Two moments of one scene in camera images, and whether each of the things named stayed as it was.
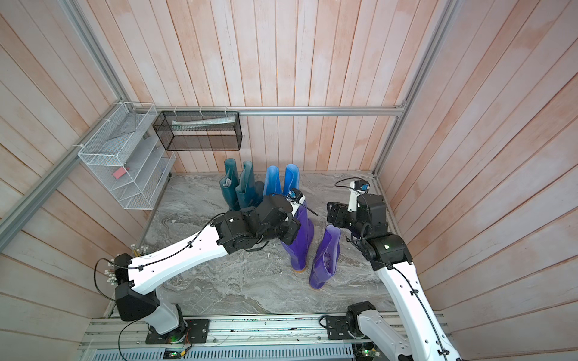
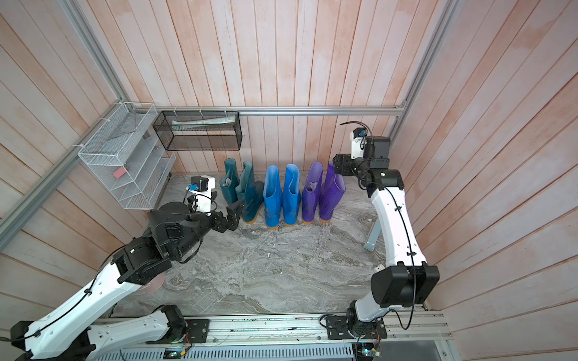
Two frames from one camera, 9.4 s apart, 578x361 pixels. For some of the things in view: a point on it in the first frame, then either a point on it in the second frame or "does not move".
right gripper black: [340, 213] -> [344, 162]
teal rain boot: [229, 183] does not move
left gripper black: [293, 227] -> [232, 217]
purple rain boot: [327, 258] -> [333, 187]
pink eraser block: [119, 172] does not move
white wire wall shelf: [125, 156] does not move
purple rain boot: [300, 247] -> [311, 195]
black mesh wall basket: [217, 138] does not move
